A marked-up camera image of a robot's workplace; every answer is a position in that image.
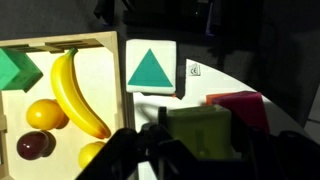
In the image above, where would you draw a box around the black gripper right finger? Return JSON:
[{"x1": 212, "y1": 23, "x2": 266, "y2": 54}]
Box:
[{"x1": 229, "y1": 108, "x2": 268, "y2": 163}]

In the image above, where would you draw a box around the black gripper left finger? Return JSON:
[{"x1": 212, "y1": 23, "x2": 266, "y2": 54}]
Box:
[{"x1": 157, "y1": 106, "x2": 169, "y2": 135}]

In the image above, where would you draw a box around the lime green block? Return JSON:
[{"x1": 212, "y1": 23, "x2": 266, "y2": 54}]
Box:
[{"x1": 165, "y1": 104, "x2": 235, "y2": 161}]

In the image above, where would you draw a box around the red block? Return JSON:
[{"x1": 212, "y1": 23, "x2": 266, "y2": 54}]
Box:
[{"x1": 205, "y1": 90, "x2": 271, "y2": 134}]

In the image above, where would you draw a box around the white block with teal triangle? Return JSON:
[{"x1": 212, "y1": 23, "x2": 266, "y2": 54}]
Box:
[{"x1": 125, "y1": 38, "x2": 177, "y2": 96}]

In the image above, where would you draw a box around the wooden tray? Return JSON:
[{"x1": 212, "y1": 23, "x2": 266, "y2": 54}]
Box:
[{"x1": 0, "y1": 30, "x2": 135, "y2": 180}]

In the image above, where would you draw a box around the small white CE sticker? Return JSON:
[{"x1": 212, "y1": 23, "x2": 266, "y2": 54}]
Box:
[{"x1": 187, "y1": 63, "x2": 202, "y2": 77}]

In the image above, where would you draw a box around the yellow toy lemon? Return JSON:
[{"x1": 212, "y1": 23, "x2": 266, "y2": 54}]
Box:
[{"x1": 77, "y1": 140, "x2": 107, "y2": 170}]

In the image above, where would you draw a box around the yellow toy banana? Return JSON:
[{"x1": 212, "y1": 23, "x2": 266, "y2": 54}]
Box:
[{"x1": 50, "y1": 47, "x2": 112, "y2": 140}]

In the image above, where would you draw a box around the orange toy fruit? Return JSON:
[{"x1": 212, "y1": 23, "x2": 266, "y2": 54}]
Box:
[{"x1": 25, "y1": 98, "x2": 70, "y2": 131}]

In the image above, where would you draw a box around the dark red toy plum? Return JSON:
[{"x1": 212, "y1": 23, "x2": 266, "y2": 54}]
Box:
[{"x1": 16, "y1": 130, "x2": 57, "y2": 161}]

